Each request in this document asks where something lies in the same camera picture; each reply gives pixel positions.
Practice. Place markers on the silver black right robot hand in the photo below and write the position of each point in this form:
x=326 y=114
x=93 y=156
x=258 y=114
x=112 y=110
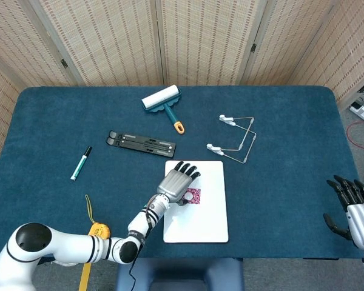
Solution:
x=362 y=221

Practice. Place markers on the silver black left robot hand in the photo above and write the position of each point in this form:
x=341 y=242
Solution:
x=174 y=183

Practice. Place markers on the white round magnet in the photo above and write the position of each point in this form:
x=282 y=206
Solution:
x=188 y=197

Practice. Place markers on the magenta patterned rectangular packet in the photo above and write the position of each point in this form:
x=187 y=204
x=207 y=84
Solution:
x=197 y=197

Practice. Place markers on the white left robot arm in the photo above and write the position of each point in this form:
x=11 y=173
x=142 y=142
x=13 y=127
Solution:
x=66 y=245

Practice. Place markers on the white rectangular board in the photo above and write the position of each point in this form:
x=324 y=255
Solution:
x=209 y=212

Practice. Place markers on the green white marker pen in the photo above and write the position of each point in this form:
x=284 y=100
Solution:
x=80 y=165

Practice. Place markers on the black folding laptop stand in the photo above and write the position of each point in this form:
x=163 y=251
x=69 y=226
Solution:
x=139 y=143

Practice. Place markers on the blue table cloth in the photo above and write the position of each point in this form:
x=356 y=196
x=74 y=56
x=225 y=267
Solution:
x=291 y=197

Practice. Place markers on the teal lint roller orange tip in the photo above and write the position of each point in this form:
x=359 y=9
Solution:
x=159 y=98

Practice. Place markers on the yellow tape measure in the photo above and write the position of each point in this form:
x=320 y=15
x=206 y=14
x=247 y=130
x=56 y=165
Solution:
x=100 y=232

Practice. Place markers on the white power strip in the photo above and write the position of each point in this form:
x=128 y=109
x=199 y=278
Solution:
x=362 y=110

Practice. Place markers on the woven folding screen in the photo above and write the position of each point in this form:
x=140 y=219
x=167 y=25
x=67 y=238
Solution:
x=200 y=39

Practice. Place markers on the dark metal screen hinge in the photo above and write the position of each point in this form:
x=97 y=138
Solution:
x=253 y=47
x=63 y=63

